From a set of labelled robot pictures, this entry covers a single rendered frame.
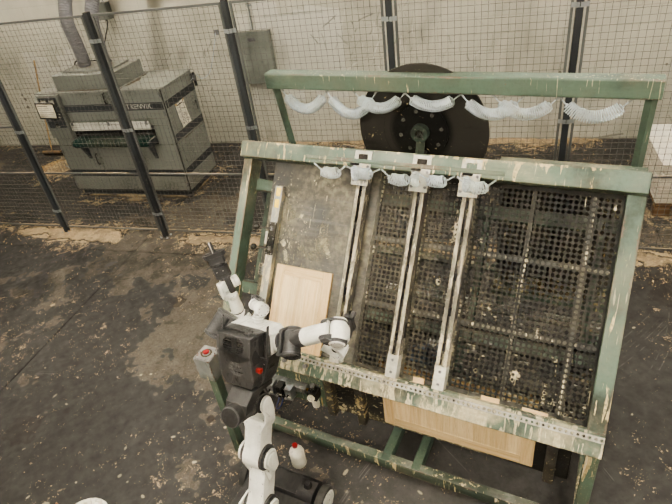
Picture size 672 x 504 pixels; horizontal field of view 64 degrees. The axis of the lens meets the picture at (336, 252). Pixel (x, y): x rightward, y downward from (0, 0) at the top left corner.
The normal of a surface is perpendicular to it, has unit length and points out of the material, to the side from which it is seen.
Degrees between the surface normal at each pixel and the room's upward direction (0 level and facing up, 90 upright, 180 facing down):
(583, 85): 90
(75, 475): 0
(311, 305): 54
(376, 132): 90
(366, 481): 0
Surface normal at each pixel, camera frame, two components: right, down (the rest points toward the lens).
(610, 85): -0.43, 0.55
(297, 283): -0.42, -0.04
